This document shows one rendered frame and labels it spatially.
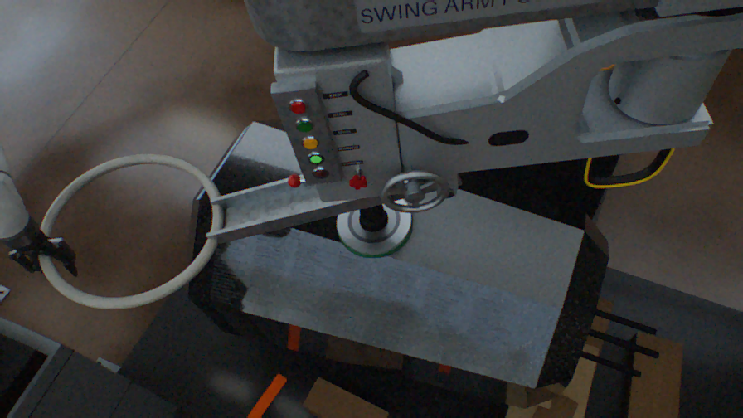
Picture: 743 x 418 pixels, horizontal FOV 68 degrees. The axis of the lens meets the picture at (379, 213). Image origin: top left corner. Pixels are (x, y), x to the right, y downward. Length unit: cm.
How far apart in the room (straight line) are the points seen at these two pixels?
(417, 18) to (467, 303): 85
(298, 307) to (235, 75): 194
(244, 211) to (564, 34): 95
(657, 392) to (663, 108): 127
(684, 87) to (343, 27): 67
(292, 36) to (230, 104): 231
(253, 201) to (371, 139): 57
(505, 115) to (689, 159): 190
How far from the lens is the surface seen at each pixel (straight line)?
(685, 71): 120
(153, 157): 177
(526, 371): 159
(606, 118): 130
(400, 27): 93
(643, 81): 123
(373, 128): 109
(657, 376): 231
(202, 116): 324
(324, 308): 168
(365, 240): 155
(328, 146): 110
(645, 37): 109
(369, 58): 97
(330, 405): 215
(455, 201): 163
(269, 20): 94
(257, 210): 157
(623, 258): 257
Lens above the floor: 220
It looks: 58 degrees down
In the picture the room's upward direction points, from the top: 12 degrees counter-clockwise
